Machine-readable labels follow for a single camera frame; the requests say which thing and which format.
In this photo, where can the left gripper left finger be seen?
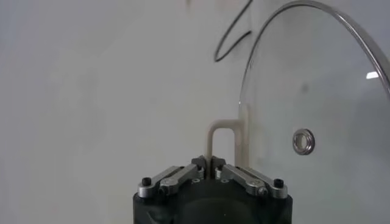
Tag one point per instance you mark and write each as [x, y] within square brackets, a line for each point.
[179, 179]

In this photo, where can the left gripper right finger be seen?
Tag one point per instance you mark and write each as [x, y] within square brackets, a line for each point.
[243, 179]

